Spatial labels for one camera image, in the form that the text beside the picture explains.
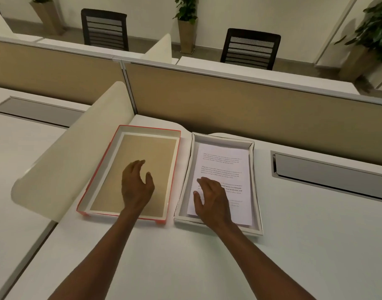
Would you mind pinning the person's left hand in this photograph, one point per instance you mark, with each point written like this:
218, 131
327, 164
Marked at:
135, 192

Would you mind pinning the white paper tray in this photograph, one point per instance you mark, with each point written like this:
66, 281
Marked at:
255, 184

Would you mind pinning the black mesh office chair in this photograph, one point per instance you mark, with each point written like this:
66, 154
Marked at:
104, 29
249, 48

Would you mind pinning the brown cardboard sheet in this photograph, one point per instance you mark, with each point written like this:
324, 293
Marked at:
153, 156

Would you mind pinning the person's right forearm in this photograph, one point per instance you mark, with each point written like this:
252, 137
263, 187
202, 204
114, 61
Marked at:
256, 262

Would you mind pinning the red paper tray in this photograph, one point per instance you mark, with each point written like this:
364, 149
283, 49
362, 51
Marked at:
114, 143

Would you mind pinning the person's left forearm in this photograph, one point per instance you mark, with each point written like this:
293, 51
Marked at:
97, 256

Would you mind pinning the beige desk partition panel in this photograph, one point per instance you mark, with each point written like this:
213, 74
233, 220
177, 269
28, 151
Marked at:
53, 71
241, 103

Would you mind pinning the printed white paper sheet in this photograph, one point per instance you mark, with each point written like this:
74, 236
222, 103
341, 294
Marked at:
220, 162

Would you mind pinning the person's right thumb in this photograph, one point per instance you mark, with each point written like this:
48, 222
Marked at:
197, 199

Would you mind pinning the person's left thumb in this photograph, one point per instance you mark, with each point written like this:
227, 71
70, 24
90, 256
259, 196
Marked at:
149, 178

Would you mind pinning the person's right hand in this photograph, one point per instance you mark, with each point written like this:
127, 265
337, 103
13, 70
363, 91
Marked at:
214, 204

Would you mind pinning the potted plant in beige planter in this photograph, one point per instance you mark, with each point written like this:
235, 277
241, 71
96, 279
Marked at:
187, 28
370, 34
49, 12

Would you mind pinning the large cream curved desk divider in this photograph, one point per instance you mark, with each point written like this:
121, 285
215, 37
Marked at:
75, 153

